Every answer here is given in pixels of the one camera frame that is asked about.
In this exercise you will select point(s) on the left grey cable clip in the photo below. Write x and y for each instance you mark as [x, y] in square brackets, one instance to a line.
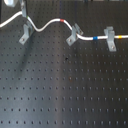
[28, 31]

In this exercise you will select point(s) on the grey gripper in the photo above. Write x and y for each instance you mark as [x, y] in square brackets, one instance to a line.
[23, 4]

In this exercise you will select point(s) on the grey cable clip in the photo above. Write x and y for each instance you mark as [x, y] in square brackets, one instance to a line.
[110, 34]
[28, 31]
[73, 38]

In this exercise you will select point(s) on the middle grey cable clip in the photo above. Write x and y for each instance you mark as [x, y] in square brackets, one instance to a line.
[73, 38]

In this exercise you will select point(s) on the right grey cable clip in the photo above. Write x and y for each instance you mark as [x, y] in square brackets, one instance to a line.
[110, 34]

